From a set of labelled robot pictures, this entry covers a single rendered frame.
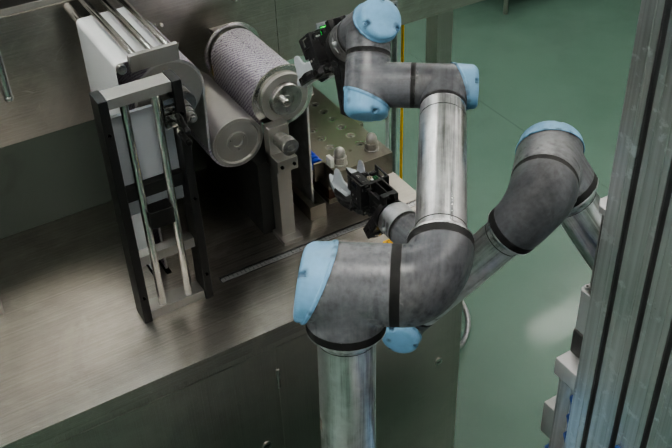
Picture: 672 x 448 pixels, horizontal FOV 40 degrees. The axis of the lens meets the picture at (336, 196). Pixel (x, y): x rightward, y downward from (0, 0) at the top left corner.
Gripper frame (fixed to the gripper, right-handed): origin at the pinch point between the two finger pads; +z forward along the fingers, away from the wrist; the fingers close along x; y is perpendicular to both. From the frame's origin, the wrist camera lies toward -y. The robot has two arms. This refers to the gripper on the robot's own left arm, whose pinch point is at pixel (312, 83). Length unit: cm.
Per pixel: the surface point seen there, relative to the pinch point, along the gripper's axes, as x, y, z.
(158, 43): 23.4, 18.1, 10.6
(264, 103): 3.5, 1.5, 19.3
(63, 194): 43, 1, 64
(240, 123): 9.1, -0.6, 22.5
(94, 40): 33.4, 23.8, 17.9
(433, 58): -78, 7, 82
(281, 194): 3.1, -17.8, 30.7
